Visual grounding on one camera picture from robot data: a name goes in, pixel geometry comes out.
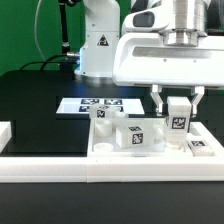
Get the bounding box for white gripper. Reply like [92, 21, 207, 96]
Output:
[113, 8, 224, 118]

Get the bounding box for white square tabletop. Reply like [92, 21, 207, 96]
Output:
[87, 118, 193, 158]

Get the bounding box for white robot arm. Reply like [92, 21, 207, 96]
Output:
[75, 0, 224, 114]

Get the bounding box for white sheet with markers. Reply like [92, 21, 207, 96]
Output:
[56, 98, 144, 115]

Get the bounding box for white U-shaped fence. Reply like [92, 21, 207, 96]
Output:
[0, 122, 224, 183]

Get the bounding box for black cables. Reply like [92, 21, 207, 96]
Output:
[19, 0, 81, 72]

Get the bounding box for white cable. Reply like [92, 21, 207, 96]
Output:
[33, 0, 48, 63]

